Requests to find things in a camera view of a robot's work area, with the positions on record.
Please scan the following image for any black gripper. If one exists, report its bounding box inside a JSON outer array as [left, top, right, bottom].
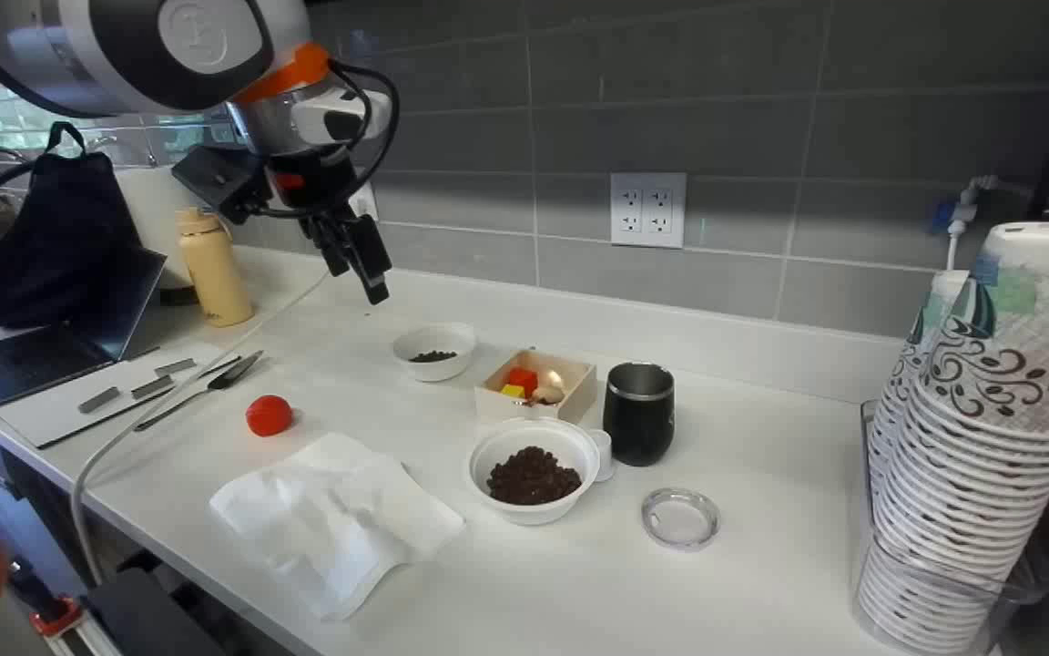
[[267, 150, 390, 307]]

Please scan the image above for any white paper napkin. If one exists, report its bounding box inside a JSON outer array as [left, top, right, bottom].
[[207, 433, 467, 621]]

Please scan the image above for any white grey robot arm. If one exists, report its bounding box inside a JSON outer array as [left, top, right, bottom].
[[0, 0, 401, 307]]

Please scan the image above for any yellow squeeze bottle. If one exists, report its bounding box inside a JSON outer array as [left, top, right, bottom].
[[176, 209, 256, 329]]

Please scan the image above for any small white bowl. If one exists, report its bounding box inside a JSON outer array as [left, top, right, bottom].
[[390, 324, 478, 384]]

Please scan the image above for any red ball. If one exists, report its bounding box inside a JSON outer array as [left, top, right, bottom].
[[243, 395, 293, 439]]

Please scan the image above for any wooden box with toy food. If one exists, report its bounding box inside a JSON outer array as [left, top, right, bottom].
[[474, 351, 602, 423]]

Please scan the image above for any black bag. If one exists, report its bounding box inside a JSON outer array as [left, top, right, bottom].
[[0, 120, 143, 329]]

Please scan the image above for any white bowl with dark beans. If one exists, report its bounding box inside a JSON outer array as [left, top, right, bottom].
[[467, 419, 610, 527]]

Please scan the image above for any black metal cup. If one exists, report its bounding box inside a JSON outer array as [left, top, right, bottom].
[[602, 363, 675, 465]]

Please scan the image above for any clear glass coaster dish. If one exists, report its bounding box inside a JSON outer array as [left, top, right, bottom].
[[642, 490, 716, 549]]

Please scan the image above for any blue white spray bottle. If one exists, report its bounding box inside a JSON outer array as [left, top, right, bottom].
[[929, 176, 999, 271]]

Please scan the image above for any clear plastic cup holder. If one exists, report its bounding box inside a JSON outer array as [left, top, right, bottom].
[[855, 402, 1049, 656]]

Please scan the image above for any stack of patterned paper cups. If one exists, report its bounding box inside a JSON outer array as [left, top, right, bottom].
[[855, 221, 1049, 656]]

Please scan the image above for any white wall power outlet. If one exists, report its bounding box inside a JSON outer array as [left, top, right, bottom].
[[608, 173, 685, 249]]

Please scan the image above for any white cable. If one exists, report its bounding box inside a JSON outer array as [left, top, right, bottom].
[[69, 271, 336, 587]]

